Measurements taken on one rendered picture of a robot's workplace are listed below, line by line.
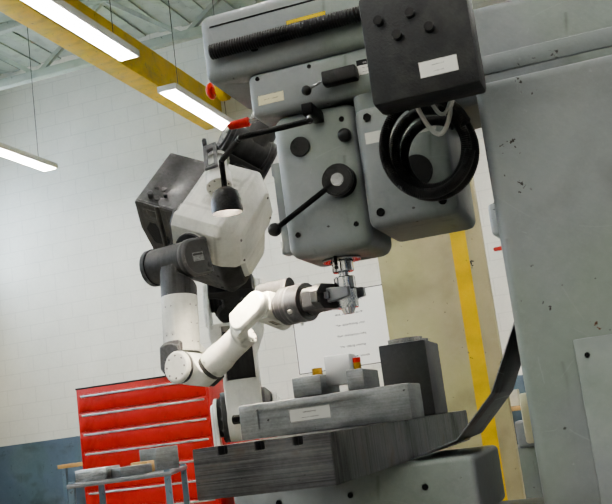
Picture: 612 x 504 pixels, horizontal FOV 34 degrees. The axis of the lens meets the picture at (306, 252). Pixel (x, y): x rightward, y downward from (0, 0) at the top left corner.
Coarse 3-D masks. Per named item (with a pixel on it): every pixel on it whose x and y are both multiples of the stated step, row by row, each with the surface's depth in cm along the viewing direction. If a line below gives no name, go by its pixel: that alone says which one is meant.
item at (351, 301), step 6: (336, 282) 215; (342, 282) 214; (348, 282) 214; (354, 282) 215; (354, 288) 215; (354, 294) 214; (342, 300) 214; (348, 300) 213; (354, 300) 214; (342, 306) 214; (348, 306) 213; (354, 306) 214
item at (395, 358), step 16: (416, 336) 251; (384, 352) 249; (400, 352) 248; (416, 352) 247; (432, 352) 256; (384, 368) 249; (400, 368) 247; (416, 368) 246; (432, 368) 251; (384, 384) 248; (432, 384) 246; (432, 400) 244
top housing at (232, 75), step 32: (288, 0) 215; (320, 0) 212; (352, 0) 210; (224, 32) 219; (256, 32) 216; (320, 32) 211; (352, 32) 209; (224, 64) 218; (256, 64) 216; (288, 64) 214
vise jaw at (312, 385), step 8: (304, 376) 196; (312, 376) 196; (320, 376) 195; (296, 384) 196; (304, 384) 196; (312, 384) 195; (320, 384) 195; (296, 392) 196; (304, 392) 196; (312, 392) 195; (320, 392) 195; (328, 392) 199
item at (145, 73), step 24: (0, 0) 823; (72, 0) 918; (24, 24) 874; (48, 24) 881; (72, 48) 939; (96, 48) 947; (144, 48) 1051; (120, 72) 1015; (144, 72) 1040; (168, 72) 1100; (216, 96) 1228; (192, 120) 1197
